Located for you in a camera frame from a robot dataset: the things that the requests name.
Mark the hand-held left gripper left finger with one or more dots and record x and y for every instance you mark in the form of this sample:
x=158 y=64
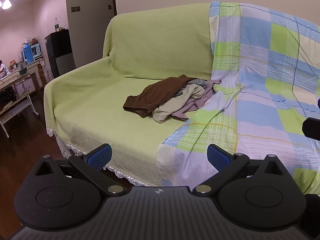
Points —
x=100 y=156

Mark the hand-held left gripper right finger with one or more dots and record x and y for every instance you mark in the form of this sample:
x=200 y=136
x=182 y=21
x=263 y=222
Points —
x=217 y=157

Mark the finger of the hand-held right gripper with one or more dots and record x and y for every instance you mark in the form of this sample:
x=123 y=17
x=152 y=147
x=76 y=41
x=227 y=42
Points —
x=311 y=128

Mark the brown pants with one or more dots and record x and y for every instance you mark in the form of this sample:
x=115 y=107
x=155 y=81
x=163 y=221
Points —
x=155 y=92

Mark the mauve garment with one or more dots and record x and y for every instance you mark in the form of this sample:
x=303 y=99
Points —
x=195 y=102

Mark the checked pastel blanket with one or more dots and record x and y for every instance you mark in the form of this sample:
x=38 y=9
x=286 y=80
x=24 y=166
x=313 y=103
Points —
x=262 y=80

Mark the beige garment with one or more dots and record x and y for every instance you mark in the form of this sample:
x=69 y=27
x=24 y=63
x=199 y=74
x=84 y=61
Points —
x=170 y=107

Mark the light grey garment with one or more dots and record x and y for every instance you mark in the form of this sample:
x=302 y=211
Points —
x=198 y=82

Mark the black and grey cabinet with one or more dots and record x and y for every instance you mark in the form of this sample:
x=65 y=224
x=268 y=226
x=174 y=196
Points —
x=60 y=52

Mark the white side table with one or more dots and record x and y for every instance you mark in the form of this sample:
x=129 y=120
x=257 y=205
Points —
x=17 y=80

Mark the light blue toaster oven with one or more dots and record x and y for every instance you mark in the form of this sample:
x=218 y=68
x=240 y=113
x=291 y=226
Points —
x=36 y=50

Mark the sofa with green cover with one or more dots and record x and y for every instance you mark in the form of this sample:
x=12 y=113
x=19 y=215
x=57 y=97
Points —
x=150 y=42

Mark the blue thermos jug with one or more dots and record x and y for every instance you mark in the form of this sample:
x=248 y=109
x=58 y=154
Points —
x=27 y=53

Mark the clear plastic bottle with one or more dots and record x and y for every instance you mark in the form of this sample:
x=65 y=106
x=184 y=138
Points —
x=56 y=25

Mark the dark wall switch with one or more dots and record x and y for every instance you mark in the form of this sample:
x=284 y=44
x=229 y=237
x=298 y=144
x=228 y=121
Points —
x=75 y=9

